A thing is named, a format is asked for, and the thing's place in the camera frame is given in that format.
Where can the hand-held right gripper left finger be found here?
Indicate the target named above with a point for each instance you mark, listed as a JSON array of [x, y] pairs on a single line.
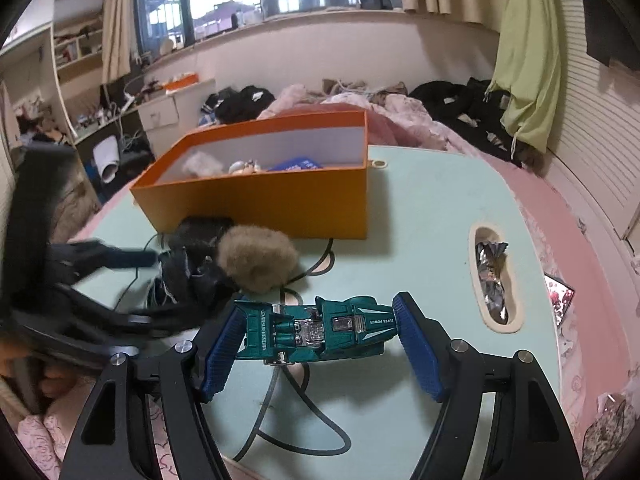
[[222, 355]]

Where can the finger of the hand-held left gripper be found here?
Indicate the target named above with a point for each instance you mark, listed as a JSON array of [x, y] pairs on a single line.
[[115, 257], [140, 317]]

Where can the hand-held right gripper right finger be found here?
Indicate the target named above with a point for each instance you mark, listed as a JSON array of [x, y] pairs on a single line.
[[420, 350]]

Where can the black lace cloth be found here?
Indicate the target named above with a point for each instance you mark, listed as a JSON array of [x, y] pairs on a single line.
[[185, 270]]

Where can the teal toy car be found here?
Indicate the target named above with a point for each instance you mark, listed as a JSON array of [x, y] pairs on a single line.
[[325, 330]]

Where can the orange cardboard box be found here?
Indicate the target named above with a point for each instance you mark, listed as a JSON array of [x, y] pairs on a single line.
[[280, 200]]

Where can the small blue box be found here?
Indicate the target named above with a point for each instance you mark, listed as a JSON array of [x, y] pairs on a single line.
[[295, 165]]

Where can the mint green cartoon desktop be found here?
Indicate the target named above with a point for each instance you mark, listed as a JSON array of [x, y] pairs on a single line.
[[425, 200]]

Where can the person's left hand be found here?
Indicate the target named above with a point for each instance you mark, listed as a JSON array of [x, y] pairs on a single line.
[[65, 385]]

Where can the white hair dryer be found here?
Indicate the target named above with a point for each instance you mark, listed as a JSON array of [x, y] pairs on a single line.
[[106, 160]]

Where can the black pouch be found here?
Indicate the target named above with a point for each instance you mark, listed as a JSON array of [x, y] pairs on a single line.
[[205, 227]]

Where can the crumpled foil wrappers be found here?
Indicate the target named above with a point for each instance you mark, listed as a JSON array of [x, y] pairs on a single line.
[[492, 285]]

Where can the brown fluffy pompom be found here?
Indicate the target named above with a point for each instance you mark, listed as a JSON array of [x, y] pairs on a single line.
[[257, 260]]

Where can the white cabinet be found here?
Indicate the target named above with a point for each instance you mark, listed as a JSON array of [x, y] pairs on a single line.
[[160, 112]]

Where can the pink rose print blanket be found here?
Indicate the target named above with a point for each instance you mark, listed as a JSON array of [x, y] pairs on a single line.
[[35, 435]]

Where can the small orange box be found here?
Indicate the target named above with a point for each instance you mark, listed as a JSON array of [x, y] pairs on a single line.
[[181, 82]]

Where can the pink bed sheet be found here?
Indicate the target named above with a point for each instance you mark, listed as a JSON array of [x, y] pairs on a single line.
[[565, 220]]

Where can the black white-striped clothes pile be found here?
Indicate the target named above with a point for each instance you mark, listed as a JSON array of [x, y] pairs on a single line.
[[245, 105]]

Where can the pink floral blanket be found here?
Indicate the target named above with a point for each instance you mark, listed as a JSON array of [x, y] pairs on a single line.
[[405, 115]]

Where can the white louvered closet door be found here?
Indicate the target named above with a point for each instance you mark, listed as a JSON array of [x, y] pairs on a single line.
[[600, 150]]

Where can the beige clothes pile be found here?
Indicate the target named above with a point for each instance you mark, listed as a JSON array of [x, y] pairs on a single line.
[[345, 87]]

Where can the green hanging garment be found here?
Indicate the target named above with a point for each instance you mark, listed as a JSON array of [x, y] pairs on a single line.
[[530, 60]]

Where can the black hanging garment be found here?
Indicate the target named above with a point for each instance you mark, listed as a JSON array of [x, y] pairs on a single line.
[[615, 30]]

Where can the white wall shelf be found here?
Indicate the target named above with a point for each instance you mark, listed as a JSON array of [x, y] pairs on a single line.
[[75, 67]]

